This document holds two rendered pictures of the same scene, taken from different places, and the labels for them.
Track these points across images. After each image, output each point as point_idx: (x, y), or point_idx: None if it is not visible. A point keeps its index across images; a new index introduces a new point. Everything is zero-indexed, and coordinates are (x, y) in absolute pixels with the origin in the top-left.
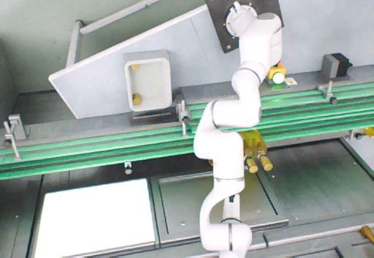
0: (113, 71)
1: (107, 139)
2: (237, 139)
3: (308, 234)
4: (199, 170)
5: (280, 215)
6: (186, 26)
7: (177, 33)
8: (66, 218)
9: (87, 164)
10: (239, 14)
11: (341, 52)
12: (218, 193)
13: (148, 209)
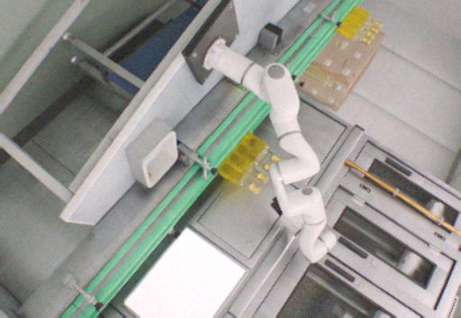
0: (117, 168)
1: (146, 226)
2: (320, 194)
3: (324, 189)
4: (218, 189)
5: (301, 187)
6: (170, 86)
7: (164, 98)
8: (167, 306)
9: (142, 257)
10: (219, 55)
11: (269, 21)
12: (316, 231)
13: (216, 251)
